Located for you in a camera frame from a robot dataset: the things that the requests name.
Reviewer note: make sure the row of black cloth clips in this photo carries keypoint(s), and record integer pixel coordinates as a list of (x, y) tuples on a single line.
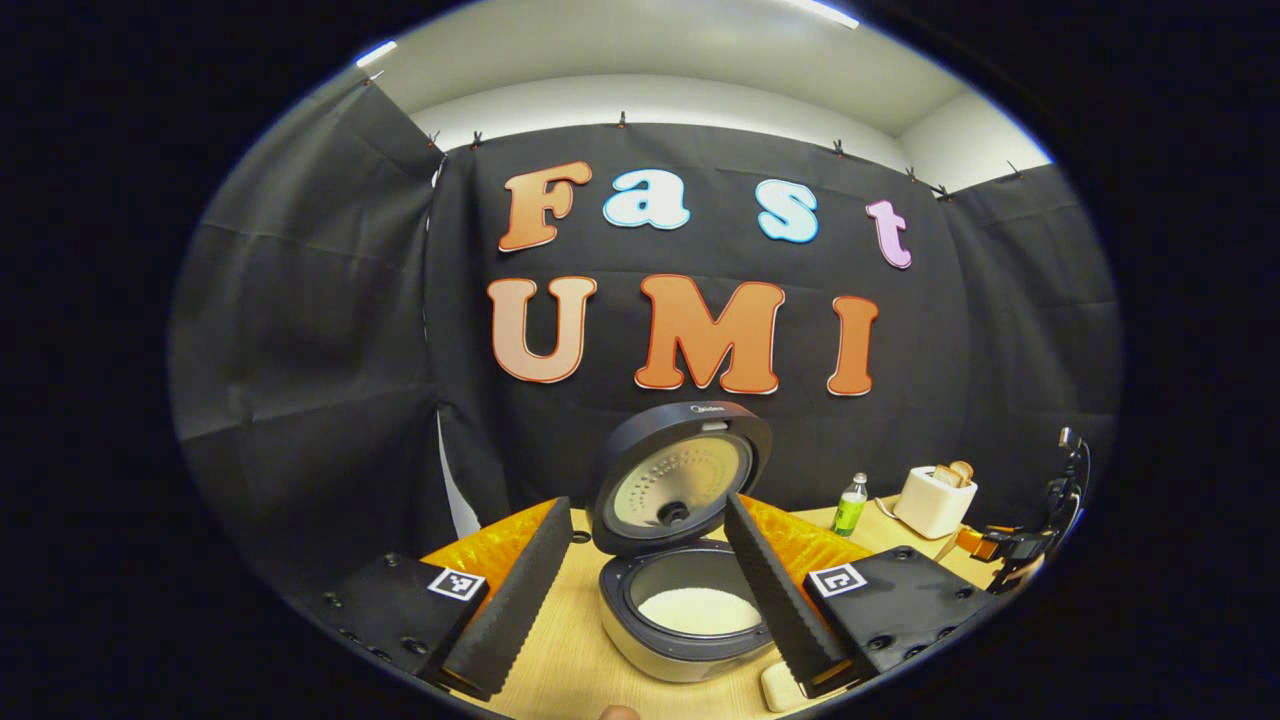
[(621, 119)]

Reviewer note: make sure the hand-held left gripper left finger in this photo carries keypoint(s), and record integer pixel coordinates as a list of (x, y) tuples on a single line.
[(520, 600)]

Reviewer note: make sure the black backdrop cloth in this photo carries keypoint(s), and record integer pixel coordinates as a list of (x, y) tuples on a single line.
[(300, 350)]

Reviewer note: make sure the cream rice container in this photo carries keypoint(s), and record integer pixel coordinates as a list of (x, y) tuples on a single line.
[(780, 688)]

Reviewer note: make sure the green label drink bottle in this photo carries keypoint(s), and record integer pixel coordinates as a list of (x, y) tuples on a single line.
[(849, 512)]

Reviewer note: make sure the small ceiling light strip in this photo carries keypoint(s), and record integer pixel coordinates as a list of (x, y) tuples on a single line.
[(377, 53)]

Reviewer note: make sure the toast slice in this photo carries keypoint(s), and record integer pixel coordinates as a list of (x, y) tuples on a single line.
[(945, 477), (963, 470)]

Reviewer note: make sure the large ceiling light panel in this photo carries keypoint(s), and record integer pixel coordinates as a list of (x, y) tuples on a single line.
[(825, 12)]

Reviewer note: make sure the black silver rice cooker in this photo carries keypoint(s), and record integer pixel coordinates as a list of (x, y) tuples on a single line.
[(680, 480)]

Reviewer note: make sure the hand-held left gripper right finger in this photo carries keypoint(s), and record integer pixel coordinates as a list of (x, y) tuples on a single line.
[(775, 600)]

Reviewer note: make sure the white rice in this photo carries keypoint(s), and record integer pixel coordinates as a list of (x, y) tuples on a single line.
[(690, 612)]

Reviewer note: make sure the white toaster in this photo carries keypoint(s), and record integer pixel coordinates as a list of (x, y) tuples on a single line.
[(930, 510)]

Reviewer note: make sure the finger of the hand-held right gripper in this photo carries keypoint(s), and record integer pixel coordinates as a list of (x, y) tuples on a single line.
[(980, 543)]

